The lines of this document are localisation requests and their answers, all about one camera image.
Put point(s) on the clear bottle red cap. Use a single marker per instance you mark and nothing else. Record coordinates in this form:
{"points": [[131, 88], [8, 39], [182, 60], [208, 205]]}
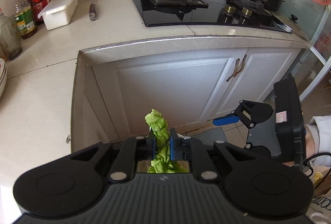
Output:
{"points": [[10, 41]]}

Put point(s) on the bronze stove cabinet handle left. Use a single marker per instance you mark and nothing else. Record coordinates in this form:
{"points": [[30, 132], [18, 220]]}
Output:
{"points": [[234, 71]]}

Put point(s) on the red black pan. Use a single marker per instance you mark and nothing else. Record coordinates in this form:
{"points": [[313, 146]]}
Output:
{"points": [[273, 5]]}

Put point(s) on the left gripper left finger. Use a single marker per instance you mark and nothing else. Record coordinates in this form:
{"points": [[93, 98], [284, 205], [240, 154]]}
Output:
{"points": [[133, 151]]}

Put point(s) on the cooking oil bottle green label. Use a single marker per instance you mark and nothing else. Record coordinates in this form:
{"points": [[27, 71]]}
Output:
{"points": [[24, 18]]}

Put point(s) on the grey floor mat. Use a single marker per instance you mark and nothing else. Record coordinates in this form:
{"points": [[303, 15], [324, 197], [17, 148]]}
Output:
{"points": [[209, 137]]}

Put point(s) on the white cabinet door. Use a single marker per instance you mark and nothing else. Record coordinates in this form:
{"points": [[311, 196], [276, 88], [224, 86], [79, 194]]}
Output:
{"points": [[185, 87]]}

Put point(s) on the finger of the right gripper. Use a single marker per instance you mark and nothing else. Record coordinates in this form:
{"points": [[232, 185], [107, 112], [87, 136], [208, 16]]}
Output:
{"points": [[225, 120]]}

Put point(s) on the bronze stove cabinet handle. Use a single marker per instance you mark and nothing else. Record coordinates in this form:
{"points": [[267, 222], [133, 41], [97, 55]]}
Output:
{"points": [[242, 65], [234, 71]]}

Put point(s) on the wrinkled green cabbage leaf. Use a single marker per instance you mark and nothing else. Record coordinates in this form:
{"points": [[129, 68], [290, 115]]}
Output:
{"points": [[162, 164]]}

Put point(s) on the stacked white plates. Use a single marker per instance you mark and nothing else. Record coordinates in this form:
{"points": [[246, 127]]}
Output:
{"points": [[3, 75]]}

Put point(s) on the bronze stove cabinet handle right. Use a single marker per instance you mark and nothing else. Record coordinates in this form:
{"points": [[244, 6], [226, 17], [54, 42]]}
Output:
{"points": [[242, 65]]}

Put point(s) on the white sleeve forearm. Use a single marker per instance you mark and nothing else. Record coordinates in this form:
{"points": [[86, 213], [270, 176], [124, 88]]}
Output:
{"points": [[318, 132]]}

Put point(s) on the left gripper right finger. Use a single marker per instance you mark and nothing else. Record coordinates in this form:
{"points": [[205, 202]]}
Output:
{"points": [[194, 152]]}

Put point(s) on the black gas stove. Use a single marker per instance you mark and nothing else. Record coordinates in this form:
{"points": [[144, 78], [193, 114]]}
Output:
{"points": [[245, 13]]}

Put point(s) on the white lidded plastic box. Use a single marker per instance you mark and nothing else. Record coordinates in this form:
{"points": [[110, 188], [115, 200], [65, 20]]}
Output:
{"points": [[58, 13]]}

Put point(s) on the glass pot lid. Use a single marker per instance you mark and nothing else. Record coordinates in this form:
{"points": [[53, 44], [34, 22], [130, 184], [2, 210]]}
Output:
{"points": [[289, 24]]}

